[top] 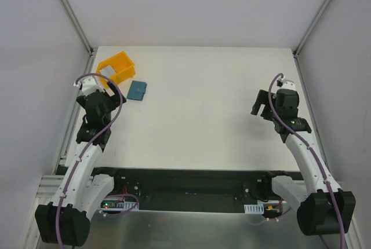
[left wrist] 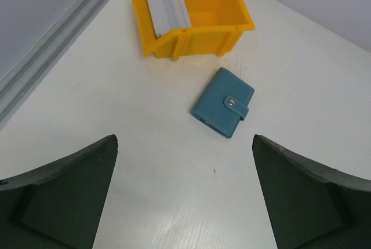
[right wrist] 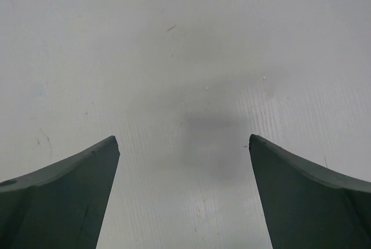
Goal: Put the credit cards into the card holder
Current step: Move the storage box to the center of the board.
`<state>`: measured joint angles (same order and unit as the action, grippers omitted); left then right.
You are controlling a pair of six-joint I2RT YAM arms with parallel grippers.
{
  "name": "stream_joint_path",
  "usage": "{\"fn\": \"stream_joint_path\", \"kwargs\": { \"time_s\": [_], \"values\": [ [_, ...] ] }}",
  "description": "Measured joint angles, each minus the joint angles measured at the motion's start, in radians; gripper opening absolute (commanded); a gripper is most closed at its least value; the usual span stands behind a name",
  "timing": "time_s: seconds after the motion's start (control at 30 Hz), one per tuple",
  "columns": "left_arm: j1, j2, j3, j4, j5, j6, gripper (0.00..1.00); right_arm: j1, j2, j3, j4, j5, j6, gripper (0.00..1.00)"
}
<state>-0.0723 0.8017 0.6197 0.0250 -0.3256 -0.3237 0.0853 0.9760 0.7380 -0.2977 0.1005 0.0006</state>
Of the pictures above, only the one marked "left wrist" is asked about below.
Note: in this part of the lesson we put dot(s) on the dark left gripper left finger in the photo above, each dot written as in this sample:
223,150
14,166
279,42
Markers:
59,205

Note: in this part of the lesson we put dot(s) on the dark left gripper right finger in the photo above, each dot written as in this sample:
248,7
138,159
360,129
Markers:
311,205

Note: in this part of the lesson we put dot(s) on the blue leather card holder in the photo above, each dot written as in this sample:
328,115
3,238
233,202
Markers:
223,103

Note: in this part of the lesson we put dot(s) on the yellow plastic bin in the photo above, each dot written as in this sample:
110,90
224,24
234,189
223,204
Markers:
217,25

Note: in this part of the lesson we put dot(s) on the stack of white cards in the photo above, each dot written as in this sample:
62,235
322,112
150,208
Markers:
167,15

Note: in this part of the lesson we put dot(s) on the aluminium frame rail left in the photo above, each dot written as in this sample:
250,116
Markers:
25,76

